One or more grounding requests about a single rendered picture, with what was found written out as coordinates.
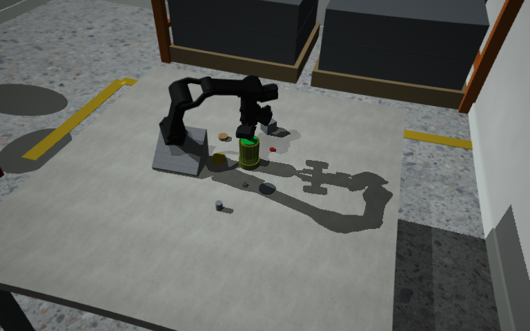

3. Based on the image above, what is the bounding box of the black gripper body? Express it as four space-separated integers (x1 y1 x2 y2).
236 103 258 139

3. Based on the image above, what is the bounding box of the yellow short cylinder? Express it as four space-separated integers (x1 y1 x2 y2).
213 152 226 164

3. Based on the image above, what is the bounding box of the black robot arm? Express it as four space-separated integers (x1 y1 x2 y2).
159 75 278 146

